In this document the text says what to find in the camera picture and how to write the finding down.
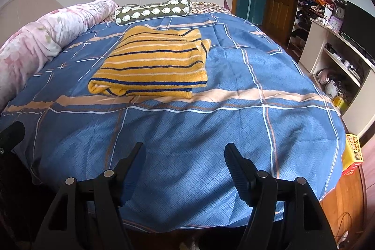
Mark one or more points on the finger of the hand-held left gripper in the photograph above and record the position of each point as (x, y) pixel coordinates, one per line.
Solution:
(11, 134)

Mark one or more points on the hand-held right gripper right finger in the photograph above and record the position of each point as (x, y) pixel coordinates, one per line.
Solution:
(238, 176)

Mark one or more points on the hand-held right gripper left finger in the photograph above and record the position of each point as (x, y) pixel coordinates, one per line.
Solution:
(131, 179)

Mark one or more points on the yellow striped sweater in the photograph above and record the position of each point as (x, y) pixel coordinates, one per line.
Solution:
(152, 62)

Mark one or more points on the blue plaid bed sheet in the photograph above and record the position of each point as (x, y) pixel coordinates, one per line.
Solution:
(190, 135)

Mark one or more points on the pink floral rolled quilt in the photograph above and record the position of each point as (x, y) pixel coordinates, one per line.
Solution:
(35, 36)

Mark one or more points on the yellow cardboard box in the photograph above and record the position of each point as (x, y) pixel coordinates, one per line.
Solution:
(353, 154)

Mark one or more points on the white power strip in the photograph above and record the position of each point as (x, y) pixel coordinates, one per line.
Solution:
(343, 239)

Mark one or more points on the yellow cup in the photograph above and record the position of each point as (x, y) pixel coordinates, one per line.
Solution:
(339, 103)

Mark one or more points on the pale pink headboard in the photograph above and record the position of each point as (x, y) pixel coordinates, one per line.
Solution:
(26, 2)

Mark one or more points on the beige television cabinet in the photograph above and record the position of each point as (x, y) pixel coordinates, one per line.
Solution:
(316, 45)

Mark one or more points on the shelf rack with shoes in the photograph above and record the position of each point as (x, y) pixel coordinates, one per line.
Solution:
(298, 30)

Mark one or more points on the green sheep print pillow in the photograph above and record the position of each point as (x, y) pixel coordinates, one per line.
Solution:
(152, 11)

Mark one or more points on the ornate dark table clock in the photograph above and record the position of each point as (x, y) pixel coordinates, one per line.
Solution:
(339, 11)

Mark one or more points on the black television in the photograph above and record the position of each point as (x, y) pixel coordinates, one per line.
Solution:
(359, 24)

